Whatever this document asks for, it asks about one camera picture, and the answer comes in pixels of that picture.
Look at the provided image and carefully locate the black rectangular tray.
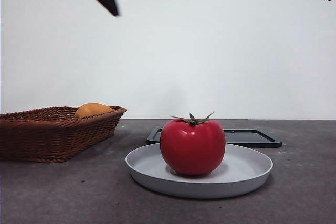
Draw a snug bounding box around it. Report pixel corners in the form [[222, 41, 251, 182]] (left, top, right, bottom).
[[146, 128, 282, 148]]

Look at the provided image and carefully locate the brown wicker basket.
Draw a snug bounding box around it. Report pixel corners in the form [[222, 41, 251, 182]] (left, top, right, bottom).
[[0, 106, 127, 164]]

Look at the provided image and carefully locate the red tomato with green stem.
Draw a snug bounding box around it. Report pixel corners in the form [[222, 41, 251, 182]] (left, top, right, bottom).
[[160, 112, 226, 176]]

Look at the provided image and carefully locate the orange potato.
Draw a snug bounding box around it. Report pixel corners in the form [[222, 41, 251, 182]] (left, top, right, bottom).
[[75, 103, 113, 118]]

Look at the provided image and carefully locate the pale grey round plate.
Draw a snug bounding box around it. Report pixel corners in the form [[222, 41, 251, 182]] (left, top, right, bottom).
[[125, 143, 274, 199]]

